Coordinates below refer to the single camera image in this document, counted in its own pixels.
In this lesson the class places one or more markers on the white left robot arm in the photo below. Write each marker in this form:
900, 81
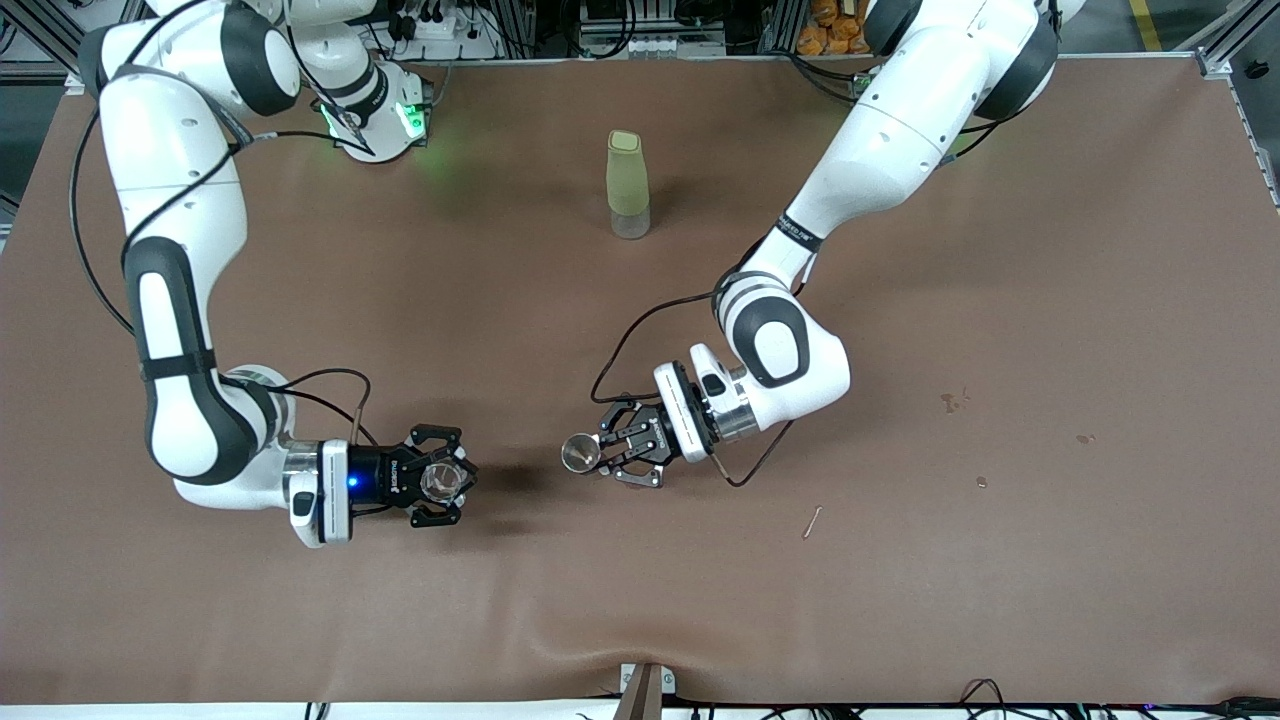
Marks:
900, 140

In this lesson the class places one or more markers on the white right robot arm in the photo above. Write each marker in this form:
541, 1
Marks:
180, 200

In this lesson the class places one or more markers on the metal table edge bracket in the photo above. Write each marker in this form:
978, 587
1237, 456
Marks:
645, 695

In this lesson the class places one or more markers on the yellow-green bottle with clear base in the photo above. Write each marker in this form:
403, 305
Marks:
627, 180

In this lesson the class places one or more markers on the white power strip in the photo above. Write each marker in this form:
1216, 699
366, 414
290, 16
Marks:
450, 30

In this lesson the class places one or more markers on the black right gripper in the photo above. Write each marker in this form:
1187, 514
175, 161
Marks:
383, 481

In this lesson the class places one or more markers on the steel double-cone jigger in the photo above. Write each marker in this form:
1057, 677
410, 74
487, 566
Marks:
580, 455

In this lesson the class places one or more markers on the grey electronics box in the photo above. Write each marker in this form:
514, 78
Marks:
650, 40

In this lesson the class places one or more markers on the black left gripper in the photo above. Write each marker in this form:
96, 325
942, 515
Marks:
645, 438

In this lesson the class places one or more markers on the brown table mat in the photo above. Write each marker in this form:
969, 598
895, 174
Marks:
1000, 300

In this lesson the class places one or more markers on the aluminium frame profile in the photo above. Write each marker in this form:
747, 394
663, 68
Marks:
1215, 62
55, 40

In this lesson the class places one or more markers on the small clear glass cup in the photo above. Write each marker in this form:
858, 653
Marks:
440, 482

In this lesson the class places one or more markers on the orange snack packets pile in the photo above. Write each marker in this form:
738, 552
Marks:
830, 30

